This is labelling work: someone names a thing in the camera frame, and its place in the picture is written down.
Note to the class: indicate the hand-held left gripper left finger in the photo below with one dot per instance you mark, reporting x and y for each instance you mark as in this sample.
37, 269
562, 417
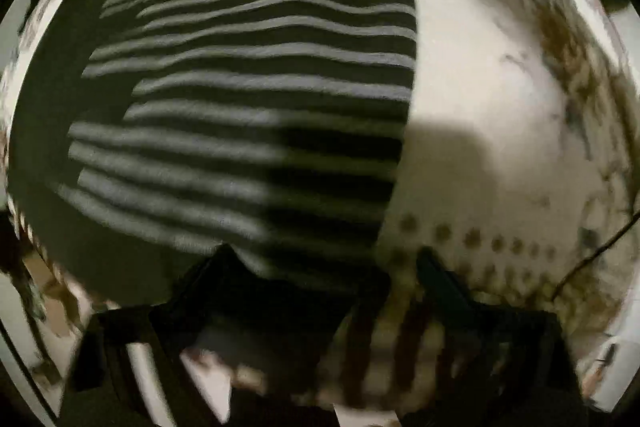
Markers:
165, 332

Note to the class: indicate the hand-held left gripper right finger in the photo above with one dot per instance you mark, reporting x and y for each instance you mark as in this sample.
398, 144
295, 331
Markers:
470, 322

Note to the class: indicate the floral bed sheet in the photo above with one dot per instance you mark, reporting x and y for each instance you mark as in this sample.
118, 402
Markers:
475, 82

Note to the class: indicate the dark green garment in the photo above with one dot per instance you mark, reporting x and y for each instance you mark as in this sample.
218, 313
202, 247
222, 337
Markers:
260, 72

